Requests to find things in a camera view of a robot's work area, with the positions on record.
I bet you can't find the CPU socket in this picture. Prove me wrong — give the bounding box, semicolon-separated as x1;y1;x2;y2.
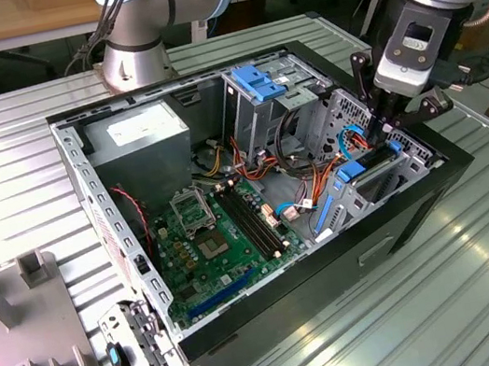
194;228;235;267

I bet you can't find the green motherboard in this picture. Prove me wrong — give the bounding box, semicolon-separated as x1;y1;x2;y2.
145;167;320;334

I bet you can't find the red black fan wire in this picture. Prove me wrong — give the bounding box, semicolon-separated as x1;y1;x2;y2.
110;181;157;262

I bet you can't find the blue plastic drive latch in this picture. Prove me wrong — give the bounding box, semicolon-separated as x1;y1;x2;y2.
231;58;292;107

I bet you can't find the orange wire bundle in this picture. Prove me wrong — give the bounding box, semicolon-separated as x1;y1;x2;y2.
227;128;286;189

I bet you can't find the orange red power wire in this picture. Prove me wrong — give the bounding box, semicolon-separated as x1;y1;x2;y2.
305;128;384;209

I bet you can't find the blue data wire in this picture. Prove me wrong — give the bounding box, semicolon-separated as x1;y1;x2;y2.
334;122;370;165

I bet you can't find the metal socket cover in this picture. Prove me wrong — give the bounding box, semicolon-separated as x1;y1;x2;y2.
168;187;219;240

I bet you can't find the black cable loop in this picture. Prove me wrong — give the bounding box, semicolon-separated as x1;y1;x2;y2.
270;107;320;185

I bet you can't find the grey power supply unit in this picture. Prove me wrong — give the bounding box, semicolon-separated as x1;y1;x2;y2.
79;97;205;227

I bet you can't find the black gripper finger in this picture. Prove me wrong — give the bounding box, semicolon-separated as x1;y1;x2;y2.
378;82;457;135
348;48;393;148

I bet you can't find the black open PC case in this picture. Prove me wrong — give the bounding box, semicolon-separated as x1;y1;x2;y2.
40;12;489;366

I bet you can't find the black blue bracket latch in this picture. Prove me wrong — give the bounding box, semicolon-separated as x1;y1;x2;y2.
105;339;132;366

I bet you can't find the grey metal drive cage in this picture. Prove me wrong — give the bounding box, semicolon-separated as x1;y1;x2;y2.
212;47;345;163

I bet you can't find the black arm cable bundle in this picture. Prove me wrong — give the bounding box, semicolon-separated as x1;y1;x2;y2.
50;0;145;78

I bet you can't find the yellow black wire bundle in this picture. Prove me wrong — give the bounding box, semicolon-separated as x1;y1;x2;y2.
188;136;230;183

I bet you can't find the short blue wire with plug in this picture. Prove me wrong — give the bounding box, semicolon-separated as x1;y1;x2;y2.
274;199;310;225

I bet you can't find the hard disk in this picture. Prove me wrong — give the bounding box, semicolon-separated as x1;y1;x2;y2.
301;138;417;237

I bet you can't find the blue expansion slot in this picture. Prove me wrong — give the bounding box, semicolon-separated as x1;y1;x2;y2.
180;266;266;322

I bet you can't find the black RAM slot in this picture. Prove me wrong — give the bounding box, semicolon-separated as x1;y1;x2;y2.
215;182;278;270
225;178;287;263

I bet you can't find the grey metal disk bay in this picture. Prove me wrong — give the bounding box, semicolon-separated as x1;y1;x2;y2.
288;73;455;247

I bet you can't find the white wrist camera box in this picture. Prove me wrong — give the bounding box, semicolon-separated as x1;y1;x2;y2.
360;0;466;104

